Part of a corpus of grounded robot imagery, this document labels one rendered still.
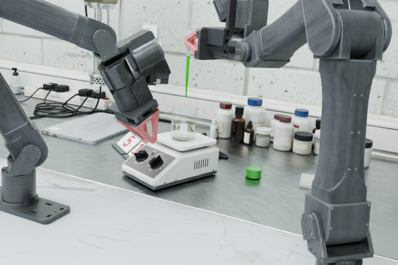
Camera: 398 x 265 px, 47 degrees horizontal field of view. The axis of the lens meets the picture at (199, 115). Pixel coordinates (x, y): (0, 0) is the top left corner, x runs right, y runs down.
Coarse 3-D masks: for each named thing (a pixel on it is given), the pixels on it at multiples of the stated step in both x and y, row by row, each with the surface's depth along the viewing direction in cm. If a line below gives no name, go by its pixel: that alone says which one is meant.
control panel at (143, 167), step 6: (150, 150) 110; (156, 150) 109; (132, 156) 110; (150, 156) 108; (162, 156) 106; (168, 156) 106; (126, 162) 109; (132, 162) 108; (138, 162) 108; (144, 162) 107; (168, 162) 104; (138, 168) 106; (144, 168) 105; (150, 168) 104; (162, 168) 103; (150, 174) 102; (156, 174) 102
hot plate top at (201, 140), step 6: (168, 132) 116; (162, 138) 111; (168, 138) 111; (198, 138) 113; (204, 138) 113; (210, 138) 113; (168, 144) 108; (174, 144) 107; (180, 144) 107; (186, 144) 107; (192, 144) 108; (198, 144) 108; (204, 144) 109; (210, 144) 111; (180, 150) 105
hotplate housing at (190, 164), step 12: (156, 144) 112; (180, 156) 105; (192, 156) 107; (204, 156) 110; (216, 156) 112; (132, 168) 107; (168, 168) 103; (180, 168) 105; (192, 168) 108; (204, 168) 110; (216, 168) 113; (144, 180) 103; (156, 180) 101; (168, 180) 103; (180, 180) 106
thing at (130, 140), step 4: (128, 136) 132; (132, 136) 130; (120, 140) 132; (124, 140) 131; (128, 140) 130; (132, 140) 128; (136, 140) 127; (124, 144) 129; (128, 144) 128; (132, 144) 126; (128, 148) 126
